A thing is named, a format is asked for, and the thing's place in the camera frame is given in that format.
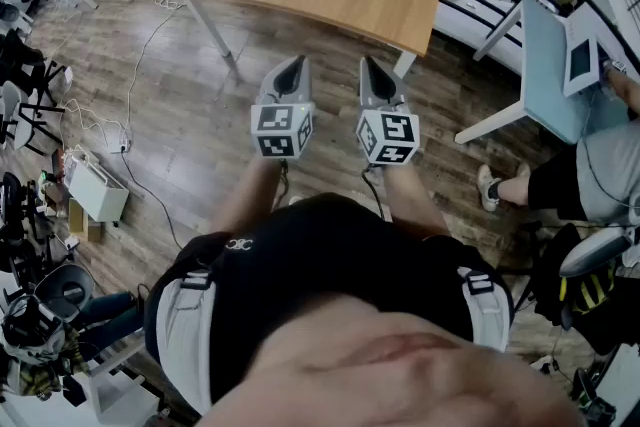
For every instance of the person's face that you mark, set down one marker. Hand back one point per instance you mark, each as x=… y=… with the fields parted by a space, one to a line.
x=390 y=365

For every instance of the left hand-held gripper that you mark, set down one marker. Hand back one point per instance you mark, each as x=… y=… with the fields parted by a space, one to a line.
x=280 y=130

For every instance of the white power strip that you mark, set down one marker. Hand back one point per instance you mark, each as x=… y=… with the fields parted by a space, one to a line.
x=121 y=146

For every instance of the person's right forearm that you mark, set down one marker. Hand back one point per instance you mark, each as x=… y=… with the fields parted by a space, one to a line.
x=410 y=200

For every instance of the grey shoulder harness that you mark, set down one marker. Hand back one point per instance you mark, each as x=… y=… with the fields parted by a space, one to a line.
x=185 y=340

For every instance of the grey chair armrest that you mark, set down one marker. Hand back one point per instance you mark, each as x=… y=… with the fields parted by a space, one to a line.
x=595 y=250

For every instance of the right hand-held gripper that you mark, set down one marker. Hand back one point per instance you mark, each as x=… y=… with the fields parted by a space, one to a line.
x=390 y=135

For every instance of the person's white shoe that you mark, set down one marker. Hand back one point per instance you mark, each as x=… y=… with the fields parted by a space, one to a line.
x=295 y=200

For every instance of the cardboard box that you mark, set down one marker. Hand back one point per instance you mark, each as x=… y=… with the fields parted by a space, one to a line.
x=82 y=222

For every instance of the person's black shirt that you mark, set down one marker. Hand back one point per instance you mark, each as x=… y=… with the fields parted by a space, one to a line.
x=325 y=255

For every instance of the light blue desk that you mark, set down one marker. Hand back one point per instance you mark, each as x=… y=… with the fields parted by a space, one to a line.
x=545 y=80

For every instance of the grey shell chair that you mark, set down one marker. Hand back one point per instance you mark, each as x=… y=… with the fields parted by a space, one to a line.
x=65 y=290

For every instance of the white screen device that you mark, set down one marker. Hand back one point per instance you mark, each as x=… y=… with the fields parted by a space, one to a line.
x=582 y=65

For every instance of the person's left forearm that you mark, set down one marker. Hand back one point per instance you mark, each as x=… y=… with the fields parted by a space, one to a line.
x=250 y=195

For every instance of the white box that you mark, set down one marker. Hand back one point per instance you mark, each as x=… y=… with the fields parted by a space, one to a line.
x=97 y=190

